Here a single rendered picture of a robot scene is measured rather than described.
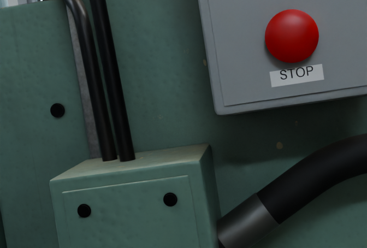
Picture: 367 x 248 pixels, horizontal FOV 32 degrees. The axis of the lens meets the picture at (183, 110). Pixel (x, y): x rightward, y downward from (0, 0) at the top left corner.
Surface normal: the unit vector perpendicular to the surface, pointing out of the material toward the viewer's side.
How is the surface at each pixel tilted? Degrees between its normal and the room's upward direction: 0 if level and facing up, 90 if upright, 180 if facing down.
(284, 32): 90
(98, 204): 90
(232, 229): 70
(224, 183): 90
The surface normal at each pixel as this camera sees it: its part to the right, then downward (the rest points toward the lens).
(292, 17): -0.10, -0.09
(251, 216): -0.29, -0.25
